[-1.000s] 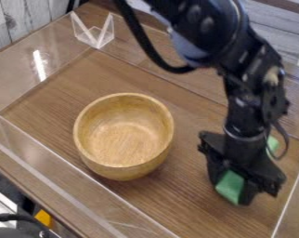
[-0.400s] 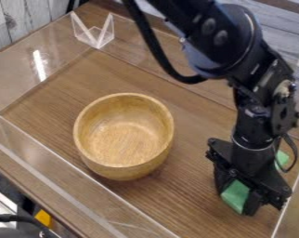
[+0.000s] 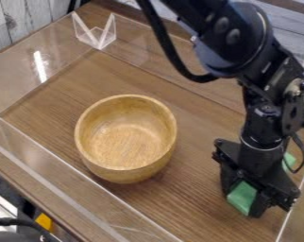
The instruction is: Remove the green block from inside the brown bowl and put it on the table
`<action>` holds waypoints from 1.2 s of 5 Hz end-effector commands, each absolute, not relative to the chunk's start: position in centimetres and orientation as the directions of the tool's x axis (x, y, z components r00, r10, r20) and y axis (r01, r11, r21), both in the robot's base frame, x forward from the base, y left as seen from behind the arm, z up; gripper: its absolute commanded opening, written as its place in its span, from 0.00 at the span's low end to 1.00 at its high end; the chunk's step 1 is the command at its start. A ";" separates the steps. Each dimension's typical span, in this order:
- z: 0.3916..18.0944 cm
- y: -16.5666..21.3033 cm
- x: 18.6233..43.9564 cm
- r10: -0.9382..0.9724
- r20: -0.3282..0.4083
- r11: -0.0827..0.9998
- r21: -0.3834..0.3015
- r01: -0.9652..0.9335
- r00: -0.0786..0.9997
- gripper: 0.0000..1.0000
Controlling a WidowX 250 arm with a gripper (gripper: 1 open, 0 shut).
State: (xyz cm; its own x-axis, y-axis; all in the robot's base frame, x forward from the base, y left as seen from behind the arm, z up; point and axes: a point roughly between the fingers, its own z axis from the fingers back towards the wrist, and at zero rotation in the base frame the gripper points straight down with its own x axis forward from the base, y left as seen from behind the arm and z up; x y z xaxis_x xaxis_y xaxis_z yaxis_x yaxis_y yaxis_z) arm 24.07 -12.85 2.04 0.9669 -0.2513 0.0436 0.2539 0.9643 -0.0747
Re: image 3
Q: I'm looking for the clear acrylic corner bracket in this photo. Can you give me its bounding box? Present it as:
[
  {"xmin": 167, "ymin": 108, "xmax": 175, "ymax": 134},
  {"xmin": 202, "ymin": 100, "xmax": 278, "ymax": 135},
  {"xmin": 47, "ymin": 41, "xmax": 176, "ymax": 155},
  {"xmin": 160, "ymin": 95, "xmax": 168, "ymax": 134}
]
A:
[{"xmin": 72, "ymin": 12, "xmax": 118, "ymax": 50}]

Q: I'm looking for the clear acrylic front wall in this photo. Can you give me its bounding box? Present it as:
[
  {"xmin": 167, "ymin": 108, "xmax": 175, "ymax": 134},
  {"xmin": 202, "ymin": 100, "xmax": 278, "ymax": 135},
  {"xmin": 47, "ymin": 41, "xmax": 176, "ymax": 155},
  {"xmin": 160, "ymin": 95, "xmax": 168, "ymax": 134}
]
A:
[{"xmin": 0, "ymin": 110, "xmax": 183, "ymax": 242}]

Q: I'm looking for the black cable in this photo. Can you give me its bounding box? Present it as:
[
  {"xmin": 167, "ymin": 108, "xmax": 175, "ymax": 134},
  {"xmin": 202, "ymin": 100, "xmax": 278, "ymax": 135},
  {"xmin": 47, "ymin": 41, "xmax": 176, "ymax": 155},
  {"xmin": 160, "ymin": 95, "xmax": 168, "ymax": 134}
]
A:
[{"xmin": 0, "ymin": 216, "xmax": 55, "ymax": 242}]

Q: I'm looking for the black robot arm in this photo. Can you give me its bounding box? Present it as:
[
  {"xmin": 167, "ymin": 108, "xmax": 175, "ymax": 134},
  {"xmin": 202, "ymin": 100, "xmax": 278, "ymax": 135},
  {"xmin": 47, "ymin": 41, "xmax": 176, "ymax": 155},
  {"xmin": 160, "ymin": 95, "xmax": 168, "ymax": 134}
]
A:
[{"xmin": 136, "ymin": 0, "xmax": 304, "ymax": 217}]

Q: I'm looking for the green rectangular block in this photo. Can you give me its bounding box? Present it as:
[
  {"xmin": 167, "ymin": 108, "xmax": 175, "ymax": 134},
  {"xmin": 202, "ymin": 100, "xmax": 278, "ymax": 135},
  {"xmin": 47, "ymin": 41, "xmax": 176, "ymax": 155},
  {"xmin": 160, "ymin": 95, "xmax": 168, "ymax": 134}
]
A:
[{"xmin": 227, "ymin": 152, "xmax": 296, "ymax": 216}]

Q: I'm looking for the brown wooden bowl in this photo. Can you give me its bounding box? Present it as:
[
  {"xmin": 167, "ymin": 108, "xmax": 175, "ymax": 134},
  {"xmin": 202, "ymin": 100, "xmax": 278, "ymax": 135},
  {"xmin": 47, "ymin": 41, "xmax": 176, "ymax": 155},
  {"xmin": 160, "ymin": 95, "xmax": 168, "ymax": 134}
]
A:
[{"xmin": 75, "ymin": 95, "xmax": 178, "ymax": 183}]

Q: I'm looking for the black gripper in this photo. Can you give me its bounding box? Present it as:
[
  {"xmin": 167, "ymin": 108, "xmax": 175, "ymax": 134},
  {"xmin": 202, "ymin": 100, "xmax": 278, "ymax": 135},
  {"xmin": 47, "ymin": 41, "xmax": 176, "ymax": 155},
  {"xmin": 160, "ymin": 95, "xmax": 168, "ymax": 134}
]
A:
[{"xmin": 212, "ymin": 139, "xmax": 302, "ymax": 218}]

